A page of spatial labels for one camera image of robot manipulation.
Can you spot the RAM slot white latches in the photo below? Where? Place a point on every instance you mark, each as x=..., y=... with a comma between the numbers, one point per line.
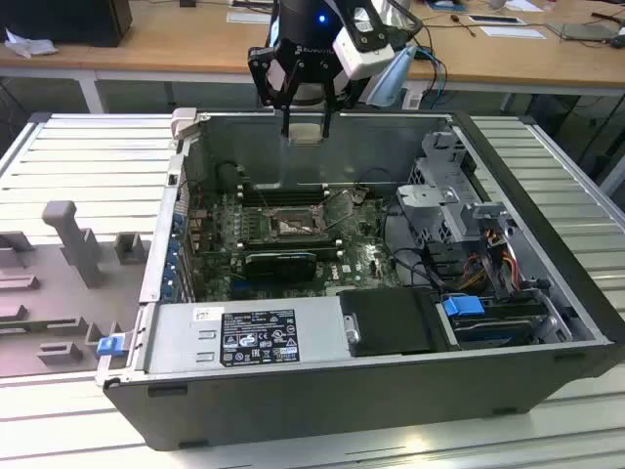
x=293, y=197
x=293, y=187
x=293, y=244

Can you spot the grey parts rack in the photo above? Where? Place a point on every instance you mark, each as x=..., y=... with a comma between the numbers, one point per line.
x=63, y=293

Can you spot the black open PC case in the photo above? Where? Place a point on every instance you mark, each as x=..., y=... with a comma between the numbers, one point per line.
x=342, y=410

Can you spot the white board sticker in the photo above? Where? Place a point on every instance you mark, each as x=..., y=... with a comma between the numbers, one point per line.
x=344, y=268

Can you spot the grey closed laptop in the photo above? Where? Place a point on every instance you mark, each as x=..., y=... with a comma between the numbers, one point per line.
x=581, y=30

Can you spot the black cylinder part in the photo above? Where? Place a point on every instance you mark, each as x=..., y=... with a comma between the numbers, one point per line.
x=227, y=176

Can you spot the RAM slot black latches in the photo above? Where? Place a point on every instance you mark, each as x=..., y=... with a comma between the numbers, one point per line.
x=293, y=248
x=293, y=192
x=293, y=239
x=293, y=202

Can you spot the black graphics card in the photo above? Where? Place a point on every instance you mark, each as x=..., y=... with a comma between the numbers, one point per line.
x=280, y=268

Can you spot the silver CPU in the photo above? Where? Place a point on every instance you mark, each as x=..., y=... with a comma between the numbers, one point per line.
x=306, y=133

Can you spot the flat dark tablet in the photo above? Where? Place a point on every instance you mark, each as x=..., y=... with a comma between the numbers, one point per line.
x=495, y=19

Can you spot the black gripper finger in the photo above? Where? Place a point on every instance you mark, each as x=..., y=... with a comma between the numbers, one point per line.
x=268, y=73
x=328, y=112

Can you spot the blue case release tab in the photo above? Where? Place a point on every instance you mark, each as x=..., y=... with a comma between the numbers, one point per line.
x=110, y=346

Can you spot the silver power supply unit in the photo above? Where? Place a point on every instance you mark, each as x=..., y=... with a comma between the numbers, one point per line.
x=171, y=337

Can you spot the black plastic drive shroud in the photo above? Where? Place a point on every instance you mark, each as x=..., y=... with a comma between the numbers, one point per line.
x=390, y=317

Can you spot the white socket box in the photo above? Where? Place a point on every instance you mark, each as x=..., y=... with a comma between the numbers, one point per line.
x=412, y=100

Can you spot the white paper sheet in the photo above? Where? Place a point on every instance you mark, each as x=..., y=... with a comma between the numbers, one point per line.
x=246, y=17
x=512, y=31

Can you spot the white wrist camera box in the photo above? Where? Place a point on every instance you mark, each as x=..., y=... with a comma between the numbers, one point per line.
x=361, y=61

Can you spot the crumpled white paper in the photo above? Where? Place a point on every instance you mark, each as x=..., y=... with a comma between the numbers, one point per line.
x=29, y=46

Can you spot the grey case latch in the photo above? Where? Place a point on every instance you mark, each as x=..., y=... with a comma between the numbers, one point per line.
x=184, y=122

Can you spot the green motherboard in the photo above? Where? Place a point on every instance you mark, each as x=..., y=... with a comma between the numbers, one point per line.
x=351, y=244

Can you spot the CPU socket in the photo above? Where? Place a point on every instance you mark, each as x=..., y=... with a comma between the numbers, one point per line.
x=293, y=227

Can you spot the silver metal drive cage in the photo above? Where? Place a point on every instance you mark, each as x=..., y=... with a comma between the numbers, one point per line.
x=422, y=195

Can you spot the black box on desk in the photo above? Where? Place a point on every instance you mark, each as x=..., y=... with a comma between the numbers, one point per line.
x=63, y=19

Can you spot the blue card retention bracket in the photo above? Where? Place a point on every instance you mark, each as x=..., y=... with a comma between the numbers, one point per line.
x=174, y=244

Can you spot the wooden desk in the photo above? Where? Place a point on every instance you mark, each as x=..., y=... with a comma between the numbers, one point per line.
x=171, y=44

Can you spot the hard disk in blue carrier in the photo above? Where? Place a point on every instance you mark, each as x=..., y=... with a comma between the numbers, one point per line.
x=461, y=305

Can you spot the coin battery holder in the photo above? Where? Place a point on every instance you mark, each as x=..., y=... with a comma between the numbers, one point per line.
x=362, y=195

